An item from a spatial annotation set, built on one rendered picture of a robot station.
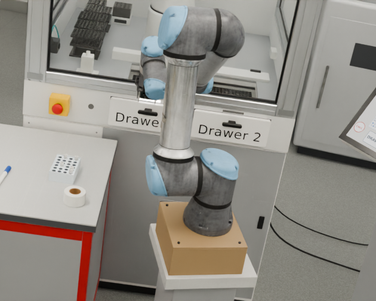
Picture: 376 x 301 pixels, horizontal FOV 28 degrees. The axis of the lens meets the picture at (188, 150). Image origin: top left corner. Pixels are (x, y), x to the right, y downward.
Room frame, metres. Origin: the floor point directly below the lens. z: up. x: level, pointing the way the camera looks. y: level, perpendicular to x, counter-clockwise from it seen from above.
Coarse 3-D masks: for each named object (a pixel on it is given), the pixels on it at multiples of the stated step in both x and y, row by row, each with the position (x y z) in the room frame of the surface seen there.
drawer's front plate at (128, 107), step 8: (112, 104) 2.51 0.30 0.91; (120, 104) 2.51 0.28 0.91; (128, 104) 2.52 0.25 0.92; (136, 104) 2.52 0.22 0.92; (144, 104) 2.52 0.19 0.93; (152, 104) 2.52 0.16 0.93; (160, 104) 2.53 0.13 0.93; (112, 112) 2.51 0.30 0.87; (120, 112) 2.51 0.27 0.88; (128, 112) 2.52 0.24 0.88; (136, 112) 2.52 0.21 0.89; (160, 112) 2.52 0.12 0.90; (112, 120) 2.51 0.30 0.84; (120, 120) 2.51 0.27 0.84; (128, 120) 2.52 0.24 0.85; (152, 120) 2.52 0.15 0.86; (160, 120) 2.52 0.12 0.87; (136, 128) 2.52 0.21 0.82; (144, 128) 2.52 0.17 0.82; (152, 128) 2.52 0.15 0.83; (160, 128) 2.52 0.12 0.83
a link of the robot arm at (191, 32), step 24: (168, 24) 1.86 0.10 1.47; (192, 24) 1.87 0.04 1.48; (216, 24) 1.89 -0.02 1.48; (168, 48) 1.87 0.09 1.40; (192, 48) 1.86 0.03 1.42; (216, 48) 1.90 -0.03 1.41; (168, 72) 1.88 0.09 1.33; (192, 72) 1.87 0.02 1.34; (168, 96) 1.86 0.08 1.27; (192, 96) 1.87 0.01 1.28; (168, 120) 1.84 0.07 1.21; (192, 120) 1.87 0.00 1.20; (168, 144) 1.83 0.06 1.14; (168, 168) 1.80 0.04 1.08; (192, 168) 1.83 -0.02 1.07; (168, 192) 1.79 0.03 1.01; (192, 192) 1.82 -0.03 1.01
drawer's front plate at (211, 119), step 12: (204, 120) 2.53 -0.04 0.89; (216, 120) 2.53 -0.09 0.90; (228, 120) 2.53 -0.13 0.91; (240, 120) 2.53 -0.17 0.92; (252, 120) 2.53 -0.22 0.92; (264, 120) 2.54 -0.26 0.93; (192, 132) 2.53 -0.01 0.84; (240, 132) 2.53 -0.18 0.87; (252, 132) 2.54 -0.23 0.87; (264, 132) 2.54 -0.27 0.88; (252, 144) 2.54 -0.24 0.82; (264, 144) 2.54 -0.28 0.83
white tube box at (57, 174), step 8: (56, 160) 2.23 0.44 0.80; (64, 160) 2.24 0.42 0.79; (72, 160) 2.25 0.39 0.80; (80, 160) 2.26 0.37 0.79; (56, 168) 2.17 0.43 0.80; (64, 168) 2.18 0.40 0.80; (56, 176) 2.15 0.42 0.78; (64, 176) 2.15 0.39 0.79; (72, 176) 2.15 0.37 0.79; (72, 184) 2.15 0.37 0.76
